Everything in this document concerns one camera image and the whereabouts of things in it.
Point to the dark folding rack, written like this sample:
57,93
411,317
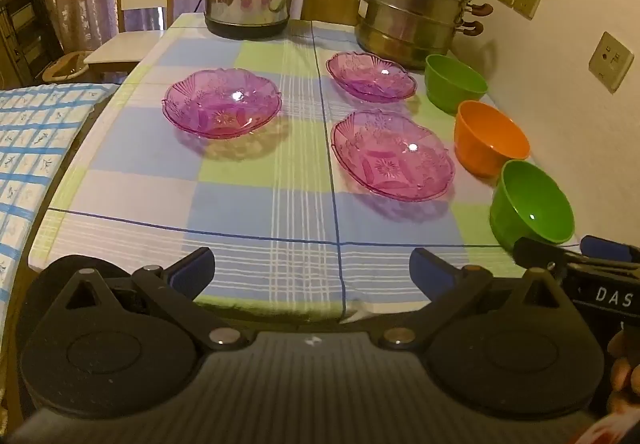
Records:
28,42

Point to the stainless steel steamer pot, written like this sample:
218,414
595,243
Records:
407,31

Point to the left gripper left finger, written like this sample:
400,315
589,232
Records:
172,291

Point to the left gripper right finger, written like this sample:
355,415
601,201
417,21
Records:
453,293

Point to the purple glass plate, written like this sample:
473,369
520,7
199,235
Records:
220,104
389,155
370,78

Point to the green bowl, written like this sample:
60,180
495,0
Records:
528,203
449,82

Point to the orange plastic bowl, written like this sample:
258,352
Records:
485,139

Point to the white wooden chair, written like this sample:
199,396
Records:
140,24

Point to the checkered tablecloth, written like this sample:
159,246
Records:
290,231

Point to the person's right hand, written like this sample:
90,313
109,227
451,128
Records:
624,348

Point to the foot bath basin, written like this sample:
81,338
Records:
71,68

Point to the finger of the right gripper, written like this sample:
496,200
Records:
529,253
601,248

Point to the blue white checkered bedding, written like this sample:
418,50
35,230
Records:
39,125

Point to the single wall socket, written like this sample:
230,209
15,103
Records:
610,62

